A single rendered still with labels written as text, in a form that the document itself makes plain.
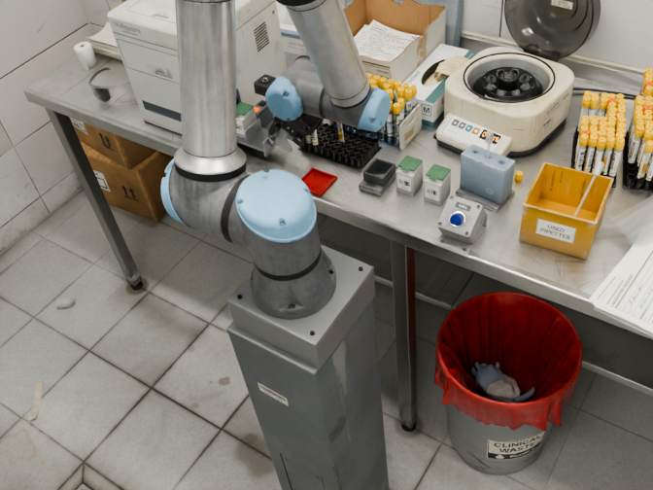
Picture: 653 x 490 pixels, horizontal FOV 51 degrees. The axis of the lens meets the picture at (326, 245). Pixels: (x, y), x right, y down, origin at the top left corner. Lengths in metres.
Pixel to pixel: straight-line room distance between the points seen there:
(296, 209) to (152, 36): 0.71
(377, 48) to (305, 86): 0.62
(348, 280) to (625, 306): 0.48
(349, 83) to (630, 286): 0.62
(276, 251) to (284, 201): 0.08
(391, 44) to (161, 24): 0.60
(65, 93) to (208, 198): 1.03
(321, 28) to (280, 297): 0.43
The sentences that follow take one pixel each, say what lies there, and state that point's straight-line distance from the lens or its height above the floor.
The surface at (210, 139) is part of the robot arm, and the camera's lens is 1.08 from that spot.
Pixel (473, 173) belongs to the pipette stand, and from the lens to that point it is 1.44.
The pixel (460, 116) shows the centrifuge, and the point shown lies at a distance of 1.59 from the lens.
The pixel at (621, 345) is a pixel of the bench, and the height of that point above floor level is 0.27.
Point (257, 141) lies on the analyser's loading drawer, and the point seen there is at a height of 0.91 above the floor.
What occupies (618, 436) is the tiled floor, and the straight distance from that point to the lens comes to 2.20.
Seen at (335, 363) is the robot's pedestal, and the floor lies 0.83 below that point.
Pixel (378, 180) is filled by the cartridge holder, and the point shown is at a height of 0.90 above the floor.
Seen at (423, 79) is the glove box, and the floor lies 0.93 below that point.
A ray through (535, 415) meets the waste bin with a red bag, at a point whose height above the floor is 0.38.
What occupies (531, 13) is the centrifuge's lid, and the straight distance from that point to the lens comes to 1.77.
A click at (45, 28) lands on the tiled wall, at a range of 2.93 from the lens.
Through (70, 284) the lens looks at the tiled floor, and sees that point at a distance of 2.79.
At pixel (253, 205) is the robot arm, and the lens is 1.04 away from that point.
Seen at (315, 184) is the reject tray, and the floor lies 0.88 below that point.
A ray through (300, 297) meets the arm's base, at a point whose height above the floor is 0.99.
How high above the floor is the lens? 1.87
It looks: 46 degrees down
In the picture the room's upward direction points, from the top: 9 degrees counter-clockwise
